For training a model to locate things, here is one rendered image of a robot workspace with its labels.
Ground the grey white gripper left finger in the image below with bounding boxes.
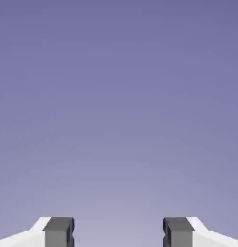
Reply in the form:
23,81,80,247
0,216,75,247

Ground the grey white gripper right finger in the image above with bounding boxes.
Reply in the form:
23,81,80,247
162,216,238,247

